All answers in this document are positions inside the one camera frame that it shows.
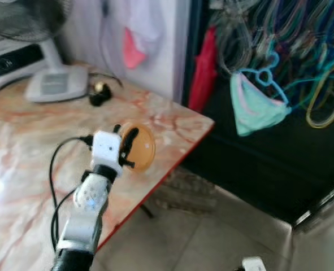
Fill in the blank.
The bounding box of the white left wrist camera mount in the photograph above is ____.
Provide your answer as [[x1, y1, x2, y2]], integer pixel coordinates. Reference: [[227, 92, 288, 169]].
[[92, 131, 124, 173]]

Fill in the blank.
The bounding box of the teal underwear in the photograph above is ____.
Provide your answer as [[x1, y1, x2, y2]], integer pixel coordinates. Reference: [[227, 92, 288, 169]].
[[229, 72, 292, 138]]

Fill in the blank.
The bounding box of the yellow clothes hanger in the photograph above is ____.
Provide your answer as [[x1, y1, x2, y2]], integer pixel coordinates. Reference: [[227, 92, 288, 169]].
[[305, 56, 334, 130]]

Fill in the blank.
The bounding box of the metal door sill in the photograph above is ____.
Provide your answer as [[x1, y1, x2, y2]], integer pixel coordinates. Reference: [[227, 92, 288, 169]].
[[293, 180, 334, 229]]

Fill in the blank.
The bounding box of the pink hanging cloth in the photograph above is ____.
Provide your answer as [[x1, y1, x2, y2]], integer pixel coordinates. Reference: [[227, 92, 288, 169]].
[[123, 27, 148, 70]]

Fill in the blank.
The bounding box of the blue clothes hanger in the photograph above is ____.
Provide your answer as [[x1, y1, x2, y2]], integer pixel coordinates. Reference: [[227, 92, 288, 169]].
[[237, 51, 292, 111]]

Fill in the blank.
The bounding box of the thin black table cable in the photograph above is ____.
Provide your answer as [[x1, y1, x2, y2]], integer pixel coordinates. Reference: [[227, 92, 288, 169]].
[[88, 67, 124, 89]]

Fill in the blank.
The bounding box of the patterned door mat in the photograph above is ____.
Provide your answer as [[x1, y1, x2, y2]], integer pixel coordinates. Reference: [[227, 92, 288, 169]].
[[149, 168, 219, 216]]

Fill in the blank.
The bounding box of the small black gold object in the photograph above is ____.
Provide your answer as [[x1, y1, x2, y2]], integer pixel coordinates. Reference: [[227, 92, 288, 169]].
[[89, 81, 114, 107]]

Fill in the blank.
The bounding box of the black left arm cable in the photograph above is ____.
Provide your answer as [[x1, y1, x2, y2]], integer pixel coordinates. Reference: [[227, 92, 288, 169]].
[[49, 135, 94, 250]]

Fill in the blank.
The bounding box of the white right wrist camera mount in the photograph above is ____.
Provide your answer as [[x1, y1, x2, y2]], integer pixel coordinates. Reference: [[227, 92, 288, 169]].
[[241, 256, 267, 271]]

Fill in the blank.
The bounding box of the teal clothes hanger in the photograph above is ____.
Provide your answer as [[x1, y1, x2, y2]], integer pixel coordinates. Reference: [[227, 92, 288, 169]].
[[284, 56, 334, 105]]

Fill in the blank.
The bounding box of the white hanging cloth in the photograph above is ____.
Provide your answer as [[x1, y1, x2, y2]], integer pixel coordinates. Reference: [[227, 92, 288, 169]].
[[124, 0, 168, 58]]

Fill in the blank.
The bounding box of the black table leg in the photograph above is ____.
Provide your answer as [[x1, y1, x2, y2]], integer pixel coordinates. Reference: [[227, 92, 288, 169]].
[[138, 203, 155, 220]]

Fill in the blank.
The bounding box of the red hanging cloth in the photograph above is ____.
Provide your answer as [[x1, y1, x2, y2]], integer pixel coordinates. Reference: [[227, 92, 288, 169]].
[[188, 25, 219, 113]]

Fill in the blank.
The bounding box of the white appliance black panel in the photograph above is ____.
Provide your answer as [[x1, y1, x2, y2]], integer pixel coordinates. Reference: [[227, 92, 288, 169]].
[[0, 38, 50, 95]]

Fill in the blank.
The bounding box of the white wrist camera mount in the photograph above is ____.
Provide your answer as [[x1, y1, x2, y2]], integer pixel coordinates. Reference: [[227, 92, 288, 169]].
[[92, 131, 124, 173], [241, 256, 267, 271]]

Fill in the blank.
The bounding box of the orange round container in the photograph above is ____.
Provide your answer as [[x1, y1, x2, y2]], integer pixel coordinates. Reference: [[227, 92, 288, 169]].
[[119, 121, 157, 173]]

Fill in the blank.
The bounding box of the grey standing fan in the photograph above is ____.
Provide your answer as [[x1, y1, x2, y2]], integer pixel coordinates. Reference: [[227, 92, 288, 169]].
[[0, 0, 90, 104]]

